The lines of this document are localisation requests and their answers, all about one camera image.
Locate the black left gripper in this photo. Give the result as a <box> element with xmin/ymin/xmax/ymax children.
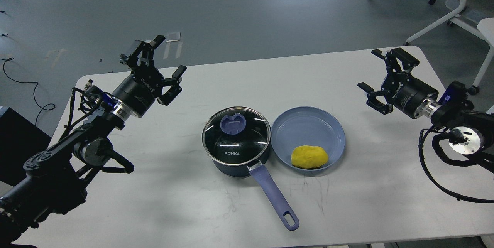
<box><xmin>112</xmin><ymin>35</ymin><xmax>187</xmax><ymax>118</ymax></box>

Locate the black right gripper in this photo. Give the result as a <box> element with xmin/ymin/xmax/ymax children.
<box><xmin>357</xmin><ymin>48</ymin><xmax>439</xmax><ymax>119</ymax></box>

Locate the glass lid with purple knob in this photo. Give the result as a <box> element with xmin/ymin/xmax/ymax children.
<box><xmin>202</xmin><ymin>107</ymin><xmax>271</xmax><ymax>166</ymax></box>

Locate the yellow potato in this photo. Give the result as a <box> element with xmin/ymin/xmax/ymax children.
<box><xmin>291</xmin><ymin>145</ymin><xmax>329</xmax><ymax>169</ymax></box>

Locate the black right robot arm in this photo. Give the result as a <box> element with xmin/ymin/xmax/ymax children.
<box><xmin>358</xmin><ymin>48</ymin><xmax>493</xmax><ymax>203</ymax></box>

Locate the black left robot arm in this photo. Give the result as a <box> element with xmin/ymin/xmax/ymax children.
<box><xmin>1</xmin><ymin>35</ymin><xmax>187</xmax><ymax>245</ymax></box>

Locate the blue plate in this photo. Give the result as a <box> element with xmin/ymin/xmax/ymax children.
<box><xmin>271</xmin><ymin>107</ymin><xmax>346</xmax><ymax>174</ymax></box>

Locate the white office chair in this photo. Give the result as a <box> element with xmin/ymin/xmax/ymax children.
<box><xmin>404</xmin><ymin>0</ymin><xmax>493</xmax><ymax>46</ymax></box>

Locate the black cable on floor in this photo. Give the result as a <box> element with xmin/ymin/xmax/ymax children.
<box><xmin>0</xmin><ymin>57</ymin><xmax>56</xmax><ymax>127</ymax></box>

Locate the dark pot with purple handle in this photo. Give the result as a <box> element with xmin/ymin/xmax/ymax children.
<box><xmin>201</xmin><ymin>106</ymin><xmax>300</xmax><ymax>231</ymax></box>

